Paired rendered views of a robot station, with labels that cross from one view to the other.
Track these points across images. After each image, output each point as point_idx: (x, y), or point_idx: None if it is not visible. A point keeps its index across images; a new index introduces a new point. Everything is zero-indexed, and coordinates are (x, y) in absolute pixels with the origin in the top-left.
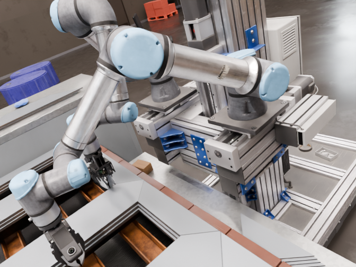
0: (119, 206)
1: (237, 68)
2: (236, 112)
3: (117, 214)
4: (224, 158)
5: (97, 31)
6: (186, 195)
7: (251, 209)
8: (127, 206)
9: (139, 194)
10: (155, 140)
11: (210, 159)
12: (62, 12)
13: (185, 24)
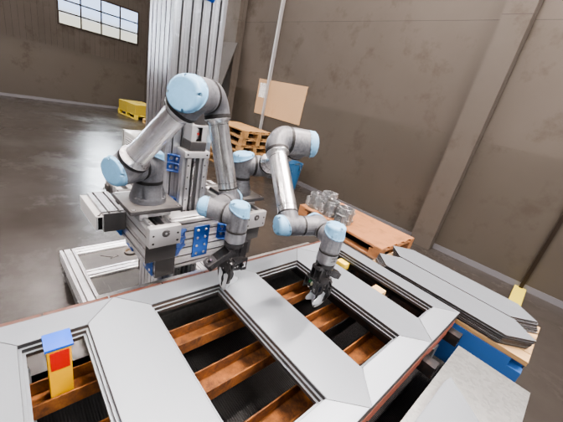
0: (257, 282)
1: None
2: (246, 191)
3: (266, 284)
4: (260, 218)
5: (226, 121)
6: None
7: (252, 256)
8: (259, 278)
9: (246, 270)
10: (167, 247)
11: (248, 226)
12: (211, 94)
13: (193, 127)
